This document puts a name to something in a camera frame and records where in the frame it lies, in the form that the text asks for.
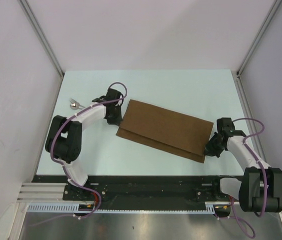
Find brown cloth napkin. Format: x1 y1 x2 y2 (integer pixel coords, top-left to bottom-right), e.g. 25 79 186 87
116 100 213 163

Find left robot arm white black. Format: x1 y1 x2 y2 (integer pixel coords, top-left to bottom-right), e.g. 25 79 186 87
45 87 127 200

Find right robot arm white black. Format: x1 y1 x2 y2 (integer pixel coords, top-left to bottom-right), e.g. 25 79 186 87
204 117 282 217

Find silver metal spoon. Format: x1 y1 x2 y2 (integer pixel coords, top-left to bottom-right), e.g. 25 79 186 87
70 102 84 110

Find silver metal fork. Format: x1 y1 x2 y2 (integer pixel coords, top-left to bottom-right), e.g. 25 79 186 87
69 98 83 106

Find aluminium frame post right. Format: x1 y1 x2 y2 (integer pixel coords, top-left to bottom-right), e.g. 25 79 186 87
235 0 282 76

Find aluminium frame post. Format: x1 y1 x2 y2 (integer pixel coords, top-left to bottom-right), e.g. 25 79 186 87
235 0 282 76
17 0 65 79

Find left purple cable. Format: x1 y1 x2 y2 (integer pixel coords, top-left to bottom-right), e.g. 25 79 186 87
30 81 128 227

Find white slotted cable duct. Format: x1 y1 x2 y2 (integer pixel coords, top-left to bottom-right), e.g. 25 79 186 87
26 202 231 215

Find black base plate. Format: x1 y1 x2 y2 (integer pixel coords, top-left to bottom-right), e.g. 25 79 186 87
32 174 273 203

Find aluminium frame post left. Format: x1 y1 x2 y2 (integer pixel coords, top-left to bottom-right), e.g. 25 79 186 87
17 0 65 79

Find aluminium frame rail front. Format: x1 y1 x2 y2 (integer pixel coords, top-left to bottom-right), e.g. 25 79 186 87
18 182 282 205

